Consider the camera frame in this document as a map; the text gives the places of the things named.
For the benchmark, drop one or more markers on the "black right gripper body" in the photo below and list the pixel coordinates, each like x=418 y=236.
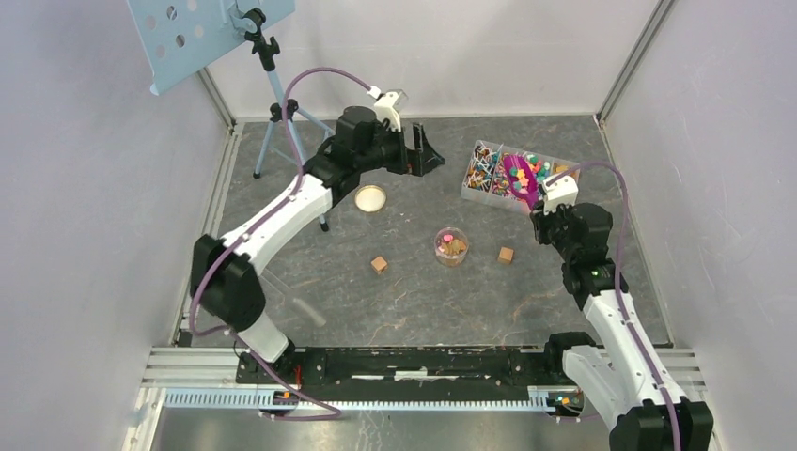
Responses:
x=552 y=229

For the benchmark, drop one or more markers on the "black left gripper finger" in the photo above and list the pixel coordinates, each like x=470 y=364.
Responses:
x=421 y=143
x=429 y=160

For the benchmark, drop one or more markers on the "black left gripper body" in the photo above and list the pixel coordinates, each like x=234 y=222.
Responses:
x=389 y=152

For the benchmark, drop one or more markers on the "clear compartment candy box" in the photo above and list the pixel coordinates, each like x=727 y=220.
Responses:
x=485 y=180

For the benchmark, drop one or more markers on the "magenta plastic scoop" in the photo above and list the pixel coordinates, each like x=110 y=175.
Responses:
x=522 y=181

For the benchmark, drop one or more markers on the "clear glass jar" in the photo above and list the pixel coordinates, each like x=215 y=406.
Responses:
x=450 y=246

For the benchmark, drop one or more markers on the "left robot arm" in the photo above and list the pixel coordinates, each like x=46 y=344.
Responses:
x=225 y=271

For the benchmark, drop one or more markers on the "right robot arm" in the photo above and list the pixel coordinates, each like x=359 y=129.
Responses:
x=625 y=380

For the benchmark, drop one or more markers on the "gold jar lid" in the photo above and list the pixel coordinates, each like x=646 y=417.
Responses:
x=370 y=198

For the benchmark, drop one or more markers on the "plain wooden cube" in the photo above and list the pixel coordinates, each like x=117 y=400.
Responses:
x=505 y=255

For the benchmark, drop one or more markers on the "wooden letter cube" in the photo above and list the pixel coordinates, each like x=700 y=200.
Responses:
x=379 y=264

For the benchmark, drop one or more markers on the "light blue music stand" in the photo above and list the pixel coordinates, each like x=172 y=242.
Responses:
x=196 y=40

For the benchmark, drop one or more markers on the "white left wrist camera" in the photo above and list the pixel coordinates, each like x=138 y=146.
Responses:
x=387 y=106

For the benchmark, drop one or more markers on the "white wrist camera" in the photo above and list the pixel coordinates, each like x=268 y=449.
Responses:
x=562 y=192
x=387 y=106

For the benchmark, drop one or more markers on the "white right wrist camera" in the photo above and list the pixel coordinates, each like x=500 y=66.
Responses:
x=562 y=192

